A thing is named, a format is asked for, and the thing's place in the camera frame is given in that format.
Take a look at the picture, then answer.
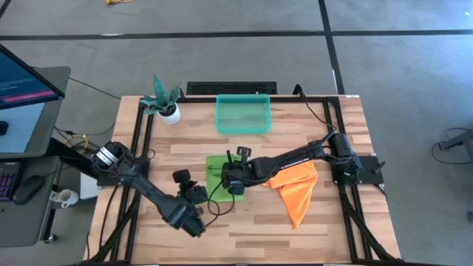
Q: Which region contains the black aluminium table frame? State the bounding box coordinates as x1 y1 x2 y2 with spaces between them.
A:
79 95 406 266

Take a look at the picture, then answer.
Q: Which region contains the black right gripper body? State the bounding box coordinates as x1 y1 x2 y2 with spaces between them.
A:
220 160 256 188

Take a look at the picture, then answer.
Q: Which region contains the black right camera cable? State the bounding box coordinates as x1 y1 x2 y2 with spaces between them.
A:
206 180 237 217

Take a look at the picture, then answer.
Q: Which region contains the green microfibre towel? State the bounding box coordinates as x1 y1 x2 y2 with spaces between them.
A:
205 154 246 203

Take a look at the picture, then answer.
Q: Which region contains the grey computer cart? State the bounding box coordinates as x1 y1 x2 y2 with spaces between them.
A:
0 66 72 248

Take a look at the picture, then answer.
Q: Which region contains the black backlit keyboard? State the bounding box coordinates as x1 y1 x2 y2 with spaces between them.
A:
0 160 21 202

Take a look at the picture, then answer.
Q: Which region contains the black left camera cable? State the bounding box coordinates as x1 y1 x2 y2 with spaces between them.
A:
199 207 220 228

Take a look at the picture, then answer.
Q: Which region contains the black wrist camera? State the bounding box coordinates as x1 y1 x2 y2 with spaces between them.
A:
228 183 246 197
171 168 192 185

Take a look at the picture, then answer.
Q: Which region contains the black mouse with light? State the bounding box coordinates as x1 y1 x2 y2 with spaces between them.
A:
12 174 47 206

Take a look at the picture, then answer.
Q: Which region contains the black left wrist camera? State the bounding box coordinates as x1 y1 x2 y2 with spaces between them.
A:
171 168 192 185

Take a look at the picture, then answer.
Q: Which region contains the orange microfibre towel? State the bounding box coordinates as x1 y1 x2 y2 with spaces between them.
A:
261 160 319 231

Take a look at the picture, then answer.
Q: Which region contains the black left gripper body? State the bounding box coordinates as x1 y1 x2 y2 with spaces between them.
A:
179 180 209 206

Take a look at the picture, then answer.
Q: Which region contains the black camera cable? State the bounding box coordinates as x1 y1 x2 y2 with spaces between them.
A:
206 180 237 217
199 207 220 228

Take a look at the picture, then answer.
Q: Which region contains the grey stand leg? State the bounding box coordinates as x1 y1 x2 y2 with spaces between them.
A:
431 127 473 166

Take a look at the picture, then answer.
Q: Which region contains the green snake plant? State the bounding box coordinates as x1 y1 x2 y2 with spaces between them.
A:
139 73 182 115

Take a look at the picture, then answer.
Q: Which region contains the thin black floor cable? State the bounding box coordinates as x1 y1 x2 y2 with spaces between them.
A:
68 76 122 101

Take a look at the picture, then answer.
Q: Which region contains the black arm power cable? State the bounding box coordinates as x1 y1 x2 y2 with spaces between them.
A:
293 83 338 134

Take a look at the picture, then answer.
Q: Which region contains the white box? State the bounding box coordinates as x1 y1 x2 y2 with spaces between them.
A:
79 171 99 201

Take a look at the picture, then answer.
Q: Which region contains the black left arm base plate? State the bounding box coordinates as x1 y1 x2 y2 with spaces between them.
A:
96 157 151 187

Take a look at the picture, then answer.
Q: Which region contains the computer monitor with blue screen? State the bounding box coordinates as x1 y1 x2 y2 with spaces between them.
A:
0 43 67 111

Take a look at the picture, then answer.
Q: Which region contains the white plant pot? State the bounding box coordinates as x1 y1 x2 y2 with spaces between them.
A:
157 103 183 126

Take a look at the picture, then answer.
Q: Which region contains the teal translucent plastic bin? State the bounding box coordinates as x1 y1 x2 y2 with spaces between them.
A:
215 93 273 135

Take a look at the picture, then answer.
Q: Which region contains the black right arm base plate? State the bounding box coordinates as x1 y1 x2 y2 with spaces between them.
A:
330 154 386 186

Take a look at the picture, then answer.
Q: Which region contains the white mug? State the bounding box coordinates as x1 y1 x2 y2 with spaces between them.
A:
49 188 80 210

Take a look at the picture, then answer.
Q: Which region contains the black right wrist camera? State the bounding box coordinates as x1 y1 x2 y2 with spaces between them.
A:
228 183 246 197

